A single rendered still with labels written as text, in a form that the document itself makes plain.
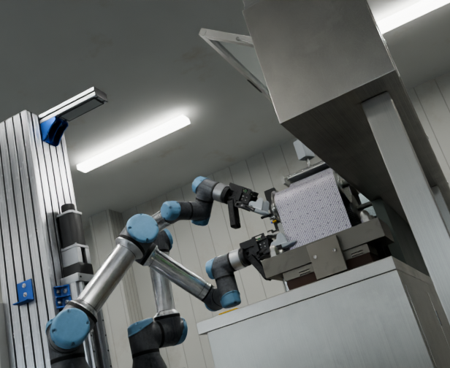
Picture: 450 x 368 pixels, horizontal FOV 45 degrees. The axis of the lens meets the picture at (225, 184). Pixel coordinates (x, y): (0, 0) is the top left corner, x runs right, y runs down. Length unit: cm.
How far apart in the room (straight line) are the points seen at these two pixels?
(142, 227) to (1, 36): 221
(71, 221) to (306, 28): 146
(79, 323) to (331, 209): 92
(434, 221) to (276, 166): 513
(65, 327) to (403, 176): 116
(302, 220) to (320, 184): 15
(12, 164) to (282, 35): 159
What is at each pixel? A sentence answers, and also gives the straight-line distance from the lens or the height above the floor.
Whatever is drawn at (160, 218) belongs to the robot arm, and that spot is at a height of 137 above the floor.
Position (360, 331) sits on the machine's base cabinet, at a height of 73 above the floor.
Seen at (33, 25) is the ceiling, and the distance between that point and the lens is 382.
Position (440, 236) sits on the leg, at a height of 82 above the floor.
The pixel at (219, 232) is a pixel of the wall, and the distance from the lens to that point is 627.
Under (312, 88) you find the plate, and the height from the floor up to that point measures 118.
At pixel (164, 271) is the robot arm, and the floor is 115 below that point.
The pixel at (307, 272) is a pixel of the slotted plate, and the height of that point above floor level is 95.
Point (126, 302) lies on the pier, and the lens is 647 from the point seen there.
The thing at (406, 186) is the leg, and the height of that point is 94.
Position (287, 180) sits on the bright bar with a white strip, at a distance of 240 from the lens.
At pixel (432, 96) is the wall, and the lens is 608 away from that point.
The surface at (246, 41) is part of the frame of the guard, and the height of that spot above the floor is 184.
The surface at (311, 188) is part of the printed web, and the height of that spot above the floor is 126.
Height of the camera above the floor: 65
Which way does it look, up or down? 21 degrees up
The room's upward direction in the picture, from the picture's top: 16 degrees counter-clockwise
